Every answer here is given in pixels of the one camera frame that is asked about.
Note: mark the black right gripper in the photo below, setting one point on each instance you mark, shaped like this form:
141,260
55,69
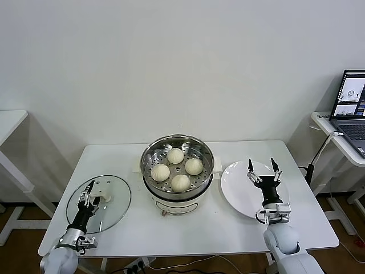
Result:
271,191

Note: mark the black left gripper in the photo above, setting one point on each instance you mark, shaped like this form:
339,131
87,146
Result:
84,217

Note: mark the white steamed baozi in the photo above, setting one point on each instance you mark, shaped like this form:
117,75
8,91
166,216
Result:
194,166
175,156
160,172
180,182

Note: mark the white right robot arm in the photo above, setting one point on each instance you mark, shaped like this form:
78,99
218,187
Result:
280,238

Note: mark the white round plate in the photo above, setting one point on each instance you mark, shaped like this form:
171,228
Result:
236,188

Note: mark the white table leg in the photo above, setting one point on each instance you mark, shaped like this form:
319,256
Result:
104,265

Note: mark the white laptop side table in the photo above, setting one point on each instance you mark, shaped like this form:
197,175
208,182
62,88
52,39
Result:
322,120

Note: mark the white power strip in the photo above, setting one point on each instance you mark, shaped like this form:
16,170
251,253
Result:
139,265

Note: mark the cream electric cooking pot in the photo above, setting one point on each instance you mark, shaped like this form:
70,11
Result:
176,207

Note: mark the white empty side table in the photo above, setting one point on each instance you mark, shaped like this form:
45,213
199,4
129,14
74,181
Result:
11,120

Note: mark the small red floor object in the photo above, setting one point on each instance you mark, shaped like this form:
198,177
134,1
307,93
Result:
357,242

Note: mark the grey open laptop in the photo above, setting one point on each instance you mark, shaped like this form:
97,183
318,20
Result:
353,85

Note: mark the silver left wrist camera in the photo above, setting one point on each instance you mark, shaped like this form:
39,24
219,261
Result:
87,244

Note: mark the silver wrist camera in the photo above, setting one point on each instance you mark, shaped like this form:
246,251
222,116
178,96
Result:
278,215
87,244

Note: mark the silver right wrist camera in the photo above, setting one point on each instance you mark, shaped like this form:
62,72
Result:
278,215

